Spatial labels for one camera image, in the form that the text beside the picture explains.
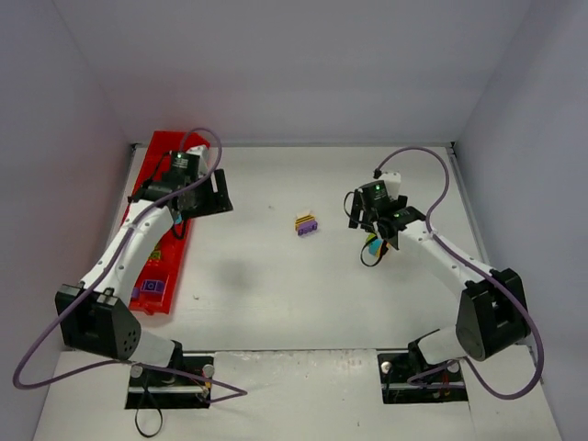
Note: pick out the purple yellow striped lego stack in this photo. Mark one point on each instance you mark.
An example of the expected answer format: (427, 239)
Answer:
(305, 223)

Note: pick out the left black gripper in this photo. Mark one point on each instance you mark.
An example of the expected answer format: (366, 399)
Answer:
(217, 194)

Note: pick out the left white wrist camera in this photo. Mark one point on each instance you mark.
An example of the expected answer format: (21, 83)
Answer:
(201, 152)

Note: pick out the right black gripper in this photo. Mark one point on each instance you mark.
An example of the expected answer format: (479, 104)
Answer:
(356, 213)

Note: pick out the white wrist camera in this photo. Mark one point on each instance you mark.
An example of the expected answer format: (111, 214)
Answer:
(392, 181)
(201, 152)

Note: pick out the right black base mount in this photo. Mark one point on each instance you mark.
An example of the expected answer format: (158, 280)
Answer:
(405, 378)

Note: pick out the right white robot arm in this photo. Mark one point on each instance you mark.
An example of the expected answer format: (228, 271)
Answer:
(491, 303)

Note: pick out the red divided plastic bin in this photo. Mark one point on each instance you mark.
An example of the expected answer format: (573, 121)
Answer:
(174, 243)

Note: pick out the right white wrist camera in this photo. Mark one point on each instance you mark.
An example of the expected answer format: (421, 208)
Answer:
(392, 181)

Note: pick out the yellow blue green lego stack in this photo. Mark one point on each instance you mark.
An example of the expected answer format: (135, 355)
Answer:
(376, 246)

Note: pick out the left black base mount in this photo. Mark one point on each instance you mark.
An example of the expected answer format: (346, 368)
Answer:
(152, 389)

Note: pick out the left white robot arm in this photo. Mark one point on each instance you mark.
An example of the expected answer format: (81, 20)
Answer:
(96, 317)

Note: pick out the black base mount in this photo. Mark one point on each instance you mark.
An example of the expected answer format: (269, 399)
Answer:
(152, 389)
(405, 378)

